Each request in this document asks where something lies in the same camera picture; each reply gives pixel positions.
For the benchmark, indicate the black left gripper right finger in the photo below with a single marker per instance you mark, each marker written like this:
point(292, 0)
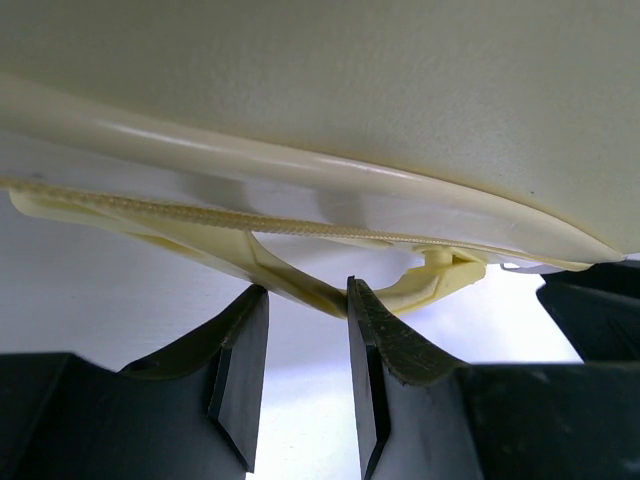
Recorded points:
point(422, 413)

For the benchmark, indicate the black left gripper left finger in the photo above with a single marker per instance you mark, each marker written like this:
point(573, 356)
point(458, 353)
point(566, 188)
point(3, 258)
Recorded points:
point(189, 410)

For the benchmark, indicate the yellow hard-shell suitcase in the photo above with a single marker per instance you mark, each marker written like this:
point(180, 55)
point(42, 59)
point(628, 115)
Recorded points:
point(468, 133)

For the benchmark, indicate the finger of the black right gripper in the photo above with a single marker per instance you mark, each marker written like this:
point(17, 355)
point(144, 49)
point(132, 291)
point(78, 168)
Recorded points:
point(597, 310)

